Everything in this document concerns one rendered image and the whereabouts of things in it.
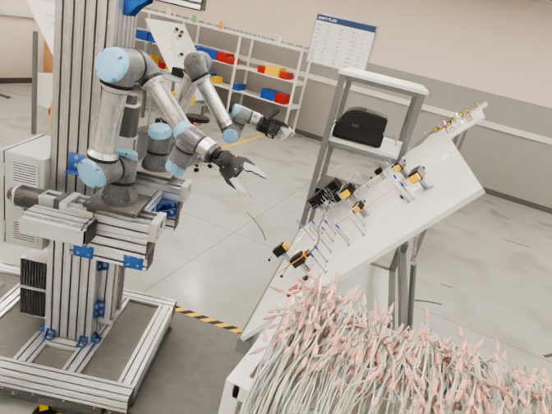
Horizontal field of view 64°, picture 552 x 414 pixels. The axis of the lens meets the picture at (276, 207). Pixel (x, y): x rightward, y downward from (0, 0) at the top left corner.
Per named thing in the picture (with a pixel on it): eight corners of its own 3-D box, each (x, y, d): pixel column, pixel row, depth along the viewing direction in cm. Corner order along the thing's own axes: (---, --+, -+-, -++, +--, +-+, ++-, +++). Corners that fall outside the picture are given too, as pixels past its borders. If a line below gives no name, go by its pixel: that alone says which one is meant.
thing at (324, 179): (310, 196, 282) (313, 186, 279) (319, 181, 314) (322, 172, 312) (361, 211, 277) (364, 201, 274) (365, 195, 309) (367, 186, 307)
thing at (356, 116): (330, 136, 268) (339, 104, 261) (334, 130, 290) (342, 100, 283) (379, 149, 264) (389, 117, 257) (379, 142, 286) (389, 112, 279)
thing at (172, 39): (203, 119, 879) (217, 32, 819) (168, 126, 774) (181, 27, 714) (172, 110, 899) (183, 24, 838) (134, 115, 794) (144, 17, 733)
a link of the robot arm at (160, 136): (142, 149, 229) (145, 124, 224) (151, 144, 242) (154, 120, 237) (165, 155, 229) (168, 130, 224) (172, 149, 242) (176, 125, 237)
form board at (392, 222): (302, 231, 280) (300, 228, 279) (445, 131, 240) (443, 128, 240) (243, 341, 171) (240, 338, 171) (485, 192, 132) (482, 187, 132)
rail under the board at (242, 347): (234, 351, 174) (237, 338, 172) (296, 237, 282) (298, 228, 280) (247, 356, 173) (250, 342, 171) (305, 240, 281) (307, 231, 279)
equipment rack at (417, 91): (269, 333, 315) (338, 69, 247) (287, 292, 371) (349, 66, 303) (337, 357, 307) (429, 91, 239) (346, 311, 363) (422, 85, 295)
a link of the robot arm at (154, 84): (134, 60, 176) (199, 166, 180) (115, 60, 166) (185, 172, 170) (153, 43, 171) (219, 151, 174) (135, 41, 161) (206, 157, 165)
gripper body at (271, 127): (273, 140, 244) (254, 131, 241) (278, 127, 247) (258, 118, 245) (278, 134, 237) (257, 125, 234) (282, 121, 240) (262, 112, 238)
